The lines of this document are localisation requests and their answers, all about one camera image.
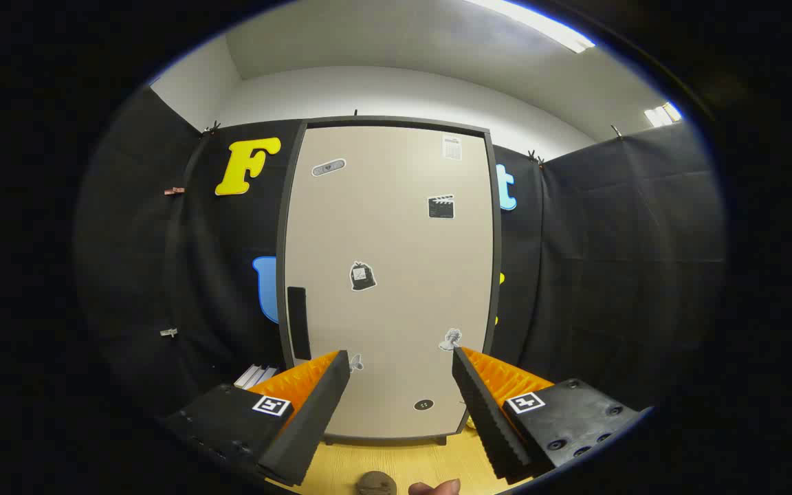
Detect black cabinet door handle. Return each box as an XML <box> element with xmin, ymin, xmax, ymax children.
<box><xmin>287</xmin><ymin>286</ymin><xmax>312</xmax><ymax>362</ymax></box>

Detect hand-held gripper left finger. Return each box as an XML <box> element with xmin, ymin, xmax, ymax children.
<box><xmin>161</xmin><ymin>349</ymin><xmax>352</xmax><ymax>487</ymax></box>

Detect grey shoe cabinet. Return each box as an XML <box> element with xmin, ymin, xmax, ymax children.
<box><xmin>276</xmin><ymin>115</ymin><xmax>503</xmax><ymax>446</ymax></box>

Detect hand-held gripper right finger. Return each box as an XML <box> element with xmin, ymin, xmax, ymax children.
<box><xmin>451</xmin><ymin>346</ymin><xmax>646</xmax><ymax>484</ymax></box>

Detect long ceiling light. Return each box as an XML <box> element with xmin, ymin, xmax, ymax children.
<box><xmin>465</xmin><ymin>0</ymin><xmax>596</xmax><ymax>54</ymax></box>

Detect black backdrop cloth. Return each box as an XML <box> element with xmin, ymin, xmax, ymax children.
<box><xmin>73</xmin><ymin>86</ymin><xmax>727</xmax><ymax>420</ymax></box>

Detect brown fuzzy shoe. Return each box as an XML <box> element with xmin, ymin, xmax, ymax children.
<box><xmin>356</xmin><ymin>472</ymin><xmax>397</xmax><ymax>495</ymax></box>

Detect small ceiling light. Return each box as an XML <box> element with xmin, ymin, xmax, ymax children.
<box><xmin>645</xmin><ymin>102</ymin><xmax>683</xmax><ymax>129</ymax></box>

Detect white book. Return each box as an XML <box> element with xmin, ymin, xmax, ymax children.
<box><xmin>234</xmin><ymin>363</ymin><xmax>264</xmax><ymax>390</ymax></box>

